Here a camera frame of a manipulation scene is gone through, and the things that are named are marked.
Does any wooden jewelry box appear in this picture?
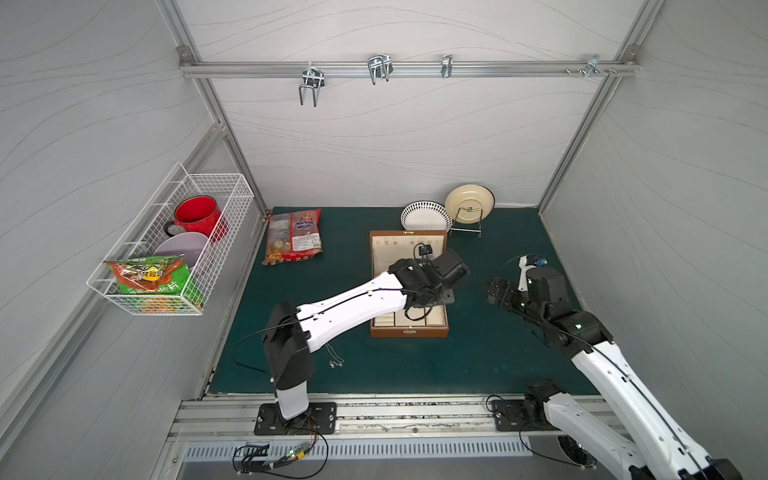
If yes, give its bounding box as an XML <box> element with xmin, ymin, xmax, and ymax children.
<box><xmin>368</xmin><ymin>229</ymin><xmax>451</xmax><ymax>339</ymax></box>

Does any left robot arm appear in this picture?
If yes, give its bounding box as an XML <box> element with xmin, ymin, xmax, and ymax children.
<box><xmin>262</xmin><ymin>249</ymin><xmax>469</xmax><ymax>420</ymax></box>

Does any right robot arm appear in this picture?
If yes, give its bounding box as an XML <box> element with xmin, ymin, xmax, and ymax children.
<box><xmin>487</xmin><ymin>258</ymin><xmax>741</xmax><ymax>479</ymax></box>

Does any white patterned bowl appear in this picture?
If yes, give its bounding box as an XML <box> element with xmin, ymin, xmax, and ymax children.
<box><xmin>400</xmin><ymin>200</ymin><xmax>453</xmax><ymax>232</ymax></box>

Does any cream plate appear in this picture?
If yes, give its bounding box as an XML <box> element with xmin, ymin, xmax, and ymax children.
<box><xmin>444</xmin><ymin>184</ymin><xmax>495</xmax><ymax>221</ymax></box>

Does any red snack bag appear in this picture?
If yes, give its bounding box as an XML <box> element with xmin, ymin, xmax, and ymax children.
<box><xmin>262</xmin><ymin>209</ymin><xmax>323</xmax><ymax>266</ymax></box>

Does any looped metal hook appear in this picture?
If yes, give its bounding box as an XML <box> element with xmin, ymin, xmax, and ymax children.
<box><xmin>367</xmin><ymin>54</ymin><xmax>394</xmax><ymax>85</ymax></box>

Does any small metal hook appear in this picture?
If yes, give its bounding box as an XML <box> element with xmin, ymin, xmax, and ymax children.
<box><xmin>441</xmin><ymin>54</ymin><xmax>453</xmax><ymax>79</ymax></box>

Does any double metal hook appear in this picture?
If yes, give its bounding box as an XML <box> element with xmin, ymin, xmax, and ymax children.
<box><xmin>298</xmin><ymin>66</ymin><xmax>325</xmax><ymax>107</ymax></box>

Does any red mug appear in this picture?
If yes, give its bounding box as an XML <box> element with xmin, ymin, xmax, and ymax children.
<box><xmin>163</xmin><ymin>195</ymin><xmax>229</xmax><ymax>241</ymax></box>

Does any grey plate in basket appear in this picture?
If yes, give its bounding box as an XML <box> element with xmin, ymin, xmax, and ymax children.
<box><xmin>153</xmin><ymin>232</ymin><xmax>208</xmax><ymax>269</ymax></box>

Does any green snack bag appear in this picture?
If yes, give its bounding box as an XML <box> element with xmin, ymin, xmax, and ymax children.
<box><xmin>104</xmin><ymin>256</ymin><xmax>205</xmax><ymax>315</ymax></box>

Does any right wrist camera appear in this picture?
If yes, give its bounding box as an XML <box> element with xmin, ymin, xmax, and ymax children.
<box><xmin>517</xmin><ymin>254</ymin><xmax>548</xmax><ymax>292</ymax></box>

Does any wire plate stand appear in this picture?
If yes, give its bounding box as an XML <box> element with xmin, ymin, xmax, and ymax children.
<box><xmin>449</xmin><ymin>206</ymin><xmax>484</xmax><ymax>238</ymax></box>

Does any right base cable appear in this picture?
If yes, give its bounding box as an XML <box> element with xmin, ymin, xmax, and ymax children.
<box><xmin>484</xmin><ymin>392</ymin><xmax>601</xmax><ymax>469</ymax></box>

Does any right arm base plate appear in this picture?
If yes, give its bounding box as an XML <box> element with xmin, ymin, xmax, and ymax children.
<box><xmin>485</xmin><ymin>395</ymin><xmax>556</xmax><ymax>432</ymax></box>

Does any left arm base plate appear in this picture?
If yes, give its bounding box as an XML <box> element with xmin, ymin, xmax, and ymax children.
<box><xmin>253</xmin><ymin>402</ymin><xmax>337</xmax><ymax>436</ymax></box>

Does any left base cable bundle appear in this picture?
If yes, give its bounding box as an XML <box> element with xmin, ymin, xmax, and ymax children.
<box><xmin>231</xmin><ymin>416</ymin><xmax>333</xmax><ymax>480</ymax></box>

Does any metal hook bracket right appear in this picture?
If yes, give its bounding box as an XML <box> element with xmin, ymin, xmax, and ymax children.
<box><xmin>563</xmin><ymin>55</ymin><xmax>617</xmax><ymax>78</ymax></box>

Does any white wire basket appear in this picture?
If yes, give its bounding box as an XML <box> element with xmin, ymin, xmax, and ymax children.
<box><xmin>87</xmin><ymin>164</ymin><xmax>254</xmax><ymax>316</ymax></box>

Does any front aluminium rail frame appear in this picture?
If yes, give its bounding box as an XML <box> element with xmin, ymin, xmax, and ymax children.
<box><xmin>167</xmin><ymin>392</ymin><xmax>661</xmax><ymax>442</ymax></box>

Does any horizontal aluminium rail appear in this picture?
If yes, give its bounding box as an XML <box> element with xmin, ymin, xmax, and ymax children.
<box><xmin>180</xmin><ymin>59</ymin><xmax>641</xmax><ymax>80</ymax></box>

